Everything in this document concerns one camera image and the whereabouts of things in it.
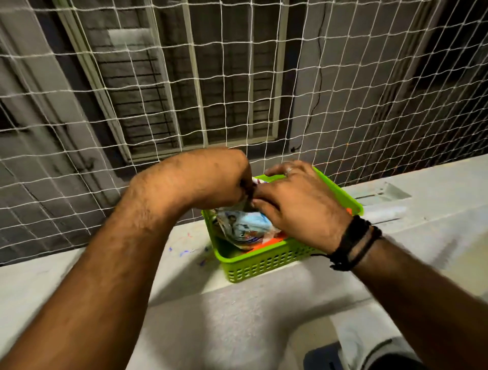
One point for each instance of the person's right hand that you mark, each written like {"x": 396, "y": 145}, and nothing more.
{"x": 305, "y": 209}

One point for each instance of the person's left hand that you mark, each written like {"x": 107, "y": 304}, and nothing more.
{"x": 206, "y": 179}

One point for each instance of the person's left fingers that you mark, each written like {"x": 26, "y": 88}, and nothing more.
{"x": 247, "y": 179}

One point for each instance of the person's right thumb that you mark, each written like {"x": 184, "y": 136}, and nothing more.
{"x": 270, "y": 214}

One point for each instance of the clear printed plastic packet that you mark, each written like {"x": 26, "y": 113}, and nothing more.
{"x": 244, "y": 228}

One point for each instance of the person's right forearm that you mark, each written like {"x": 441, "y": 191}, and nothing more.
{"x": 427, "y": 305}

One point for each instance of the person's left forearm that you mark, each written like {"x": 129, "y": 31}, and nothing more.
{"x": 95, "y": 289}

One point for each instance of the orange flat item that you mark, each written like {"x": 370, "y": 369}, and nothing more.
{"x": 267, "y": 243}

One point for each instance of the green plastic basket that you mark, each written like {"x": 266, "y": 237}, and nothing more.
{"x": 267, "y": 263}

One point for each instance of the black wristband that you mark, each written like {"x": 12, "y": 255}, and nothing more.
{"x": 352, "y": 244}

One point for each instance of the window with metal grille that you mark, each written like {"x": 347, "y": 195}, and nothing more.
{"x": 194, "y": 76}

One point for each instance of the white shorts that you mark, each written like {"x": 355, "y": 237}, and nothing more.
{"x": 358, "y": 335}

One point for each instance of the dark blue slipper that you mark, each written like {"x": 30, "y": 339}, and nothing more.
{"x": 324, "y": 358}

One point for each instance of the white safety net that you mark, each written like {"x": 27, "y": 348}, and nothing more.
{"x": 321, "y": 37}

